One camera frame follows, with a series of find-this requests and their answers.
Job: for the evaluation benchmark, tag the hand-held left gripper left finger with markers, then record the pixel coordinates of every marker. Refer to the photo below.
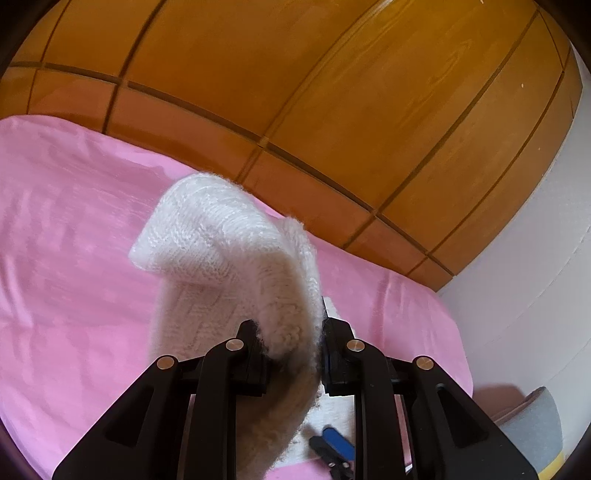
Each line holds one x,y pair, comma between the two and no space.
256,369

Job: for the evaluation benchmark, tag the wooden wardrobe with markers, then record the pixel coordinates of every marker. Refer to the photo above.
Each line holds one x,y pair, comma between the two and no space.
323,92

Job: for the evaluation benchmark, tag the pink bed sheet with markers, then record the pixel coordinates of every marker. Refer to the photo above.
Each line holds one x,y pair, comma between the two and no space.
69,240

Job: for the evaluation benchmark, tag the white knit sweater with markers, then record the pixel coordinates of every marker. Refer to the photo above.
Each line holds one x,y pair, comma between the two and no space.
221,249

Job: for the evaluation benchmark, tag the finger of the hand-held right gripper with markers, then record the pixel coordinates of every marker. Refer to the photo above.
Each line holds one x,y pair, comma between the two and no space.
334,437

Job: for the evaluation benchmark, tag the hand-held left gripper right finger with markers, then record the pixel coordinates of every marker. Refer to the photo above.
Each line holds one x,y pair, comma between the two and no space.
327,360

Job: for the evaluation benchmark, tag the grey and yellow cushion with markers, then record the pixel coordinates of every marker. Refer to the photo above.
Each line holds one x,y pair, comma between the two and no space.
531,429

